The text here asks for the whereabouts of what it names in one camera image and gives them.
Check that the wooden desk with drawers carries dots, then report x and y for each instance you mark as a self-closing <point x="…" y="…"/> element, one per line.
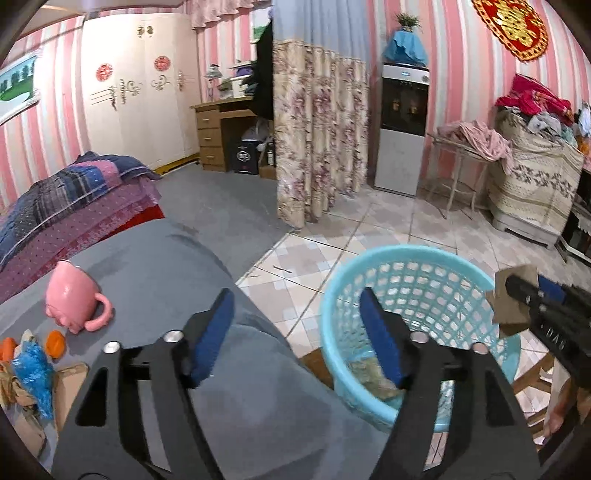
<point x="220" y="126"/>

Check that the black hanging coat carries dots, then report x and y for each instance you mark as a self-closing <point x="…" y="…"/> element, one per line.
<point x="263" y="74"/>

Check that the cream wardrobe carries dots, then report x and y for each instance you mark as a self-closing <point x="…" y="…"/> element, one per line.
<point x="139" y="80"/>

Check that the grey table cloth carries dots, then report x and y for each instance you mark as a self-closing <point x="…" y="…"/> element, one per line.
<point x="264" y="415"/>

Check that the black box under desk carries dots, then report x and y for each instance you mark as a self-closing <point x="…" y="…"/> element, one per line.
<point x="245" y="157"/>

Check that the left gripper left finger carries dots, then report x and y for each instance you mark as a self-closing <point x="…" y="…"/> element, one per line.
<point x="104" y="435"/>

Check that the landscape wall picture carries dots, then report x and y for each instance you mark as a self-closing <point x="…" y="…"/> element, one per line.
<point x="19" y="88"/>

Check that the pink pig mug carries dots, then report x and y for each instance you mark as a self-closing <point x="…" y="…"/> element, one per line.
<point x="74" y="300"/>

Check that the small metal side table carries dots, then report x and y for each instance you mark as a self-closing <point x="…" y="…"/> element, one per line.
<point x="463" y="155"/>

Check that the bed with purple blankets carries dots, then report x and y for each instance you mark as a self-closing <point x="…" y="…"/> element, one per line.
<point x="85" y="202"/>

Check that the pink cloth on table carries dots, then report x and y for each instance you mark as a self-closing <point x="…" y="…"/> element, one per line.
<point x="487" y="142"/>

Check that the person's right hand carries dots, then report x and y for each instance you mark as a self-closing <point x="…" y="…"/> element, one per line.
<point x="569" y="396"/>

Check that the floral curtain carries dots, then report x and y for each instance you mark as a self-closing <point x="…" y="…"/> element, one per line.
<point x="321" y="95"/>

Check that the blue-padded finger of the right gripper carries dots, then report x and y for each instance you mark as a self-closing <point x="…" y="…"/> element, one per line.
<point x="531" y="290"/>

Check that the brown cardboard scrap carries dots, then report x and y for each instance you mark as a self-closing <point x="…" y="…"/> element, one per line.
<point x="511" y="316"/>

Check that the blue cloth covered bottle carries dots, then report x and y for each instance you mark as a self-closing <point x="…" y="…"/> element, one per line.
<point x="406" y="48"/>

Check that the pile of colourful clothes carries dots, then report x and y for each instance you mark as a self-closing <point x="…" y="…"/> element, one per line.
<point x="545" y="112"/>

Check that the flat brown cardboard sheet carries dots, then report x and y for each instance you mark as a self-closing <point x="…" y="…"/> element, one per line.
<point x="66" y="385"/>

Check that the light blue plastic basket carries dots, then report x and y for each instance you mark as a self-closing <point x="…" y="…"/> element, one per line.
<point x="434" y="291"/>

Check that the blue plastic bag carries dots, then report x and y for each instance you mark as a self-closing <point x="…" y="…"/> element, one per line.
<point x="35" y="374"/>

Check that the orange plastic bag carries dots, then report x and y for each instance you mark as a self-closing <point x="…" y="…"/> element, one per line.
<point x="7" y="349"/>

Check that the orange ball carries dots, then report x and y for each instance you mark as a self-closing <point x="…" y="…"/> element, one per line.
<point x="55" y="345"/>

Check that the water dispenser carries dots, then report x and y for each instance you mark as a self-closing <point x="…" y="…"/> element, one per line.
<point x="403" y="124"/>

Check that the small potted plant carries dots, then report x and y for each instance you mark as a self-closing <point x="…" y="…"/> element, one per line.
<point x="408" y="22"/>

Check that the red gold wall decoration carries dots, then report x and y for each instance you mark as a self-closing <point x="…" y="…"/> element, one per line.
<point x="517" y="25"/>

